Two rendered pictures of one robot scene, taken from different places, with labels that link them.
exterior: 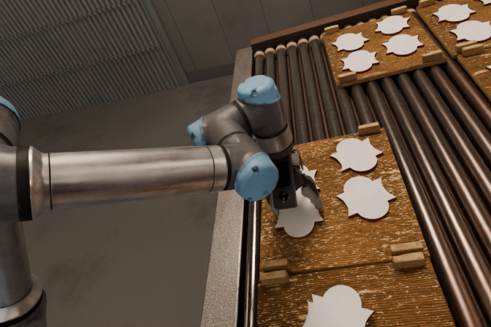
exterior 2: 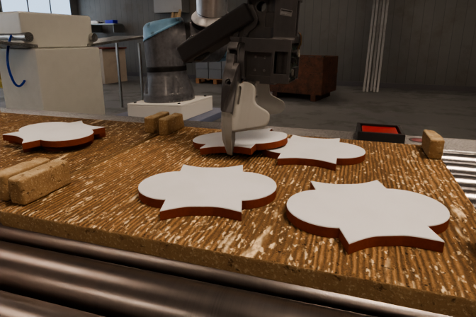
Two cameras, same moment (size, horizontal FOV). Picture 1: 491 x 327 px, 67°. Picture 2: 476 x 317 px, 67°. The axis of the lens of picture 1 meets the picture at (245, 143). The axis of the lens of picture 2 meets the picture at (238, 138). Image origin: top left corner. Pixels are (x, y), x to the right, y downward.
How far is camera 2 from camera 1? 0.99 m
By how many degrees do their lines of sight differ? 81
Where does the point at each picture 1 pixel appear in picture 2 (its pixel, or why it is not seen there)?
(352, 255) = (117, 161)
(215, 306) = not seen: hidden behind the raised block
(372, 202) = (181, 186)
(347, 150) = (386, 199)
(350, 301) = (58, 136)
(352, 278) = (88, 156)
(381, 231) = (117, 187)
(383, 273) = not seen: hidden behind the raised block
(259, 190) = not seen: outside the picture
